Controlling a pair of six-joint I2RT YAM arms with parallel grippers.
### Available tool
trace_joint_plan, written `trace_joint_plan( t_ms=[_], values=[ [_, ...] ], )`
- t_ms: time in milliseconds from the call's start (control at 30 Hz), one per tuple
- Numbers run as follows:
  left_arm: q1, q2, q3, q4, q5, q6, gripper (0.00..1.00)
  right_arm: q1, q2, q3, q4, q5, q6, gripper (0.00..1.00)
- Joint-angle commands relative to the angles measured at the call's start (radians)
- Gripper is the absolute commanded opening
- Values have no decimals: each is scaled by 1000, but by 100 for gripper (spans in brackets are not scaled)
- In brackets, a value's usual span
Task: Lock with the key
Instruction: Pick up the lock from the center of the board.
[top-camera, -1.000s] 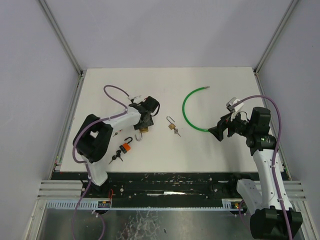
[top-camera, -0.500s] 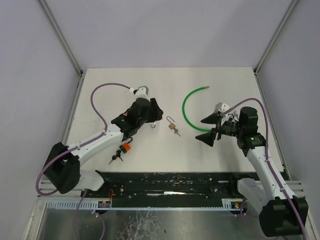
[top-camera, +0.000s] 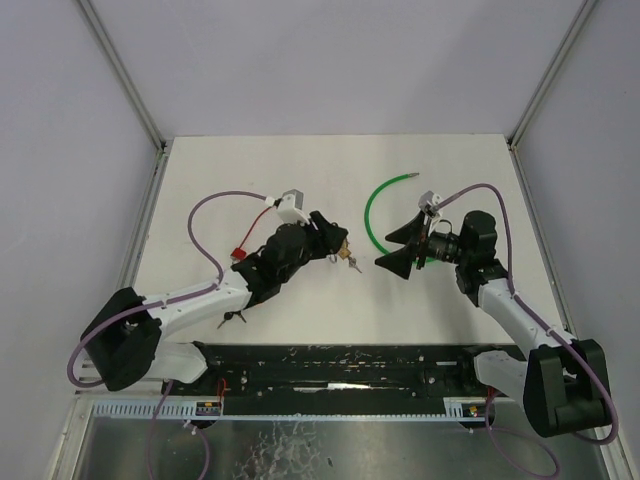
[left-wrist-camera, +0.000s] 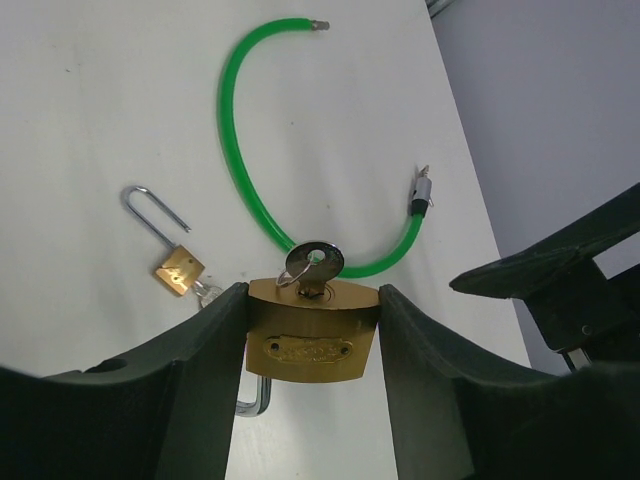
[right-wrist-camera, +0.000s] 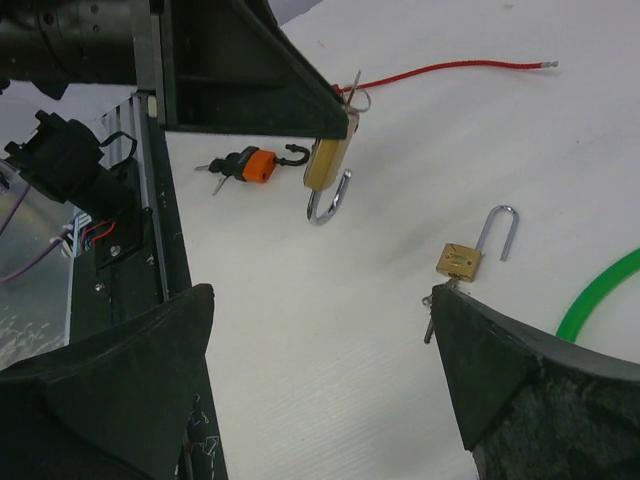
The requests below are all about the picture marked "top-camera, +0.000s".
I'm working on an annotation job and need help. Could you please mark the keys of orange padlock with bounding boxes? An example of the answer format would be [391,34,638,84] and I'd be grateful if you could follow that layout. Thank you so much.
[217,311,247,329]

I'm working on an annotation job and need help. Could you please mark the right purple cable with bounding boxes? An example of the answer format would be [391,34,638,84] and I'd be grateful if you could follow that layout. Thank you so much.
[432,183,619,476]

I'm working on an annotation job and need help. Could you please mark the red cable lock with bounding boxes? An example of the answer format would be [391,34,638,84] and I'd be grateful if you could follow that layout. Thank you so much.
[230,207,273,263]

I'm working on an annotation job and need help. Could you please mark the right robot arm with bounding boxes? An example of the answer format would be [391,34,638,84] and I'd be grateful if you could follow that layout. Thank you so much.
[375,210,618,438]

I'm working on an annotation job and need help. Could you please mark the purple cable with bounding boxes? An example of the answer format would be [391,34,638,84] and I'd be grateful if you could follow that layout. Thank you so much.
[432,183,619,476]
[67,190,281,480]

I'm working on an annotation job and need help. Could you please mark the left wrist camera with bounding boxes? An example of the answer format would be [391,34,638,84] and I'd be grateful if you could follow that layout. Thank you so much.
[275,189,309,225]

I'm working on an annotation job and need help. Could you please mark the green cable lock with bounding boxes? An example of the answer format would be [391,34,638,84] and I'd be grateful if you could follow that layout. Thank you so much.
[363,171,444,265]

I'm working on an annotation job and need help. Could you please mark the keys of large padlock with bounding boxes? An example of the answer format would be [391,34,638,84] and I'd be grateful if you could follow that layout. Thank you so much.
[348,256,362,273]

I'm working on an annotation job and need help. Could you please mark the large brass padlock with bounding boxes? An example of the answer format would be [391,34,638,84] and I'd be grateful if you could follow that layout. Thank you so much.
[328,240,351,263]

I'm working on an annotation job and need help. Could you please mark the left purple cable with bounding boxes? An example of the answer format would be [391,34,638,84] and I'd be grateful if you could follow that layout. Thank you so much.
[67,190,281,480]

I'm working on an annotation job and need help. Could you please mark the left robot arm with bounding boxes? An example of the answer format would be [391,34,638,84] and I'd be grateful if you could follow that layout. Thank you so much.
[80,211,348,391]

